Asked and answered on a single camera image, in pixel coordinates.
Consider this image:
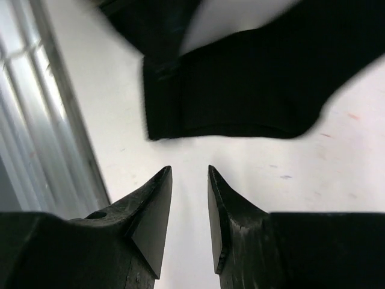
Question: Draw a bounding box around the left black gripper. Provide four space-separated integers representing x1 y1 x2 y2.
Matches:
96 0 201 63

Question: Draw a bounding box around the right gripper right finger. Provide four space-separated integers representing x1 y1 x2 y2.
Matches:
208 166 384 288

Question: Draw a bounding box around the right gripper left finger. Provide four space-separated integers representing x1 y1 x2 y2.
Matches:
1 166 172 288

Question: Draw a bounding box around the black striped sock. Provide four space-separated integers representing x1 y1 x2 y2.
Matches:
143 1 384 140

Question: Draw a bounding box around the aluminium table frame rail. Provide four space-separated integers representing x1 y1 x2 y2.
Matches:
1 1 110 219

